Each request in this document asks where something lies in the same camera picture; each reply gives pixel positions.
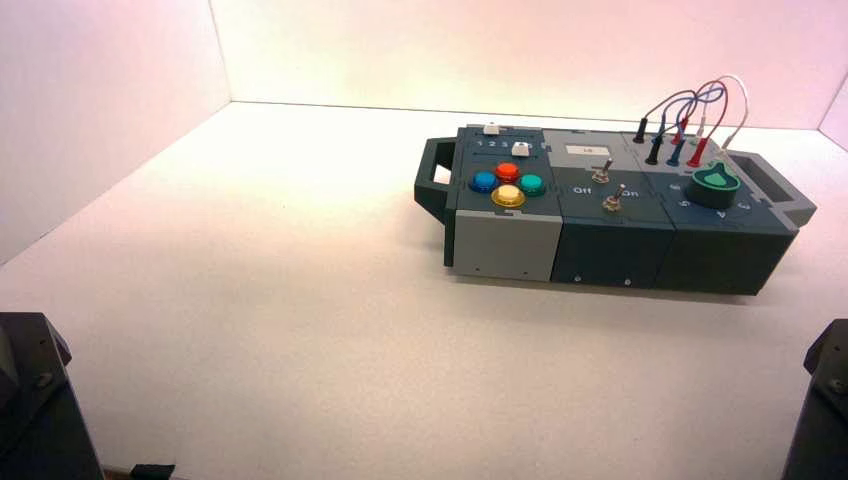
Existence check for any blue dome push button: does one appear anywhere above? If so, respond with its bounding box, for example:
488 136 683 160
468 170 501 195

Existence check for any yellow dome push button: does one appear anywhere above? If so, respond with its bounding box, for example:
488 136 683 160
490 184 527 209

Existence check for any dark teal control panel box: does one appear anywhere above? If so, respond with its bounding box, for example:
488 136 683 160
413 123 818 297

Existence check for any green rotary knob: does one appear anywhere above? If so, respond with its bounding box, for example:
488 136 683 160
684 164 742 211

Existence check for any black banana plug cable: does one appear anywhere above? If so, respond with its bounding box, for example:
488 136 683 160
632 89 697 167

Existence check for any blue banana plug cable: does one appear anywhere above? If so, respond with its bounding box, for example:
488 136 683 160
655 82 727 168

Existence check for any red banana plug cable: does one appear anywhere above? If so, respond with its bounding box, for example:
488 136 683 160
669 79 730 169

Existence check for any white banana plug cable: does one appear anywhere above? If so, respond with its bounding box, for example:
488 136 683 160
688 74 751 160

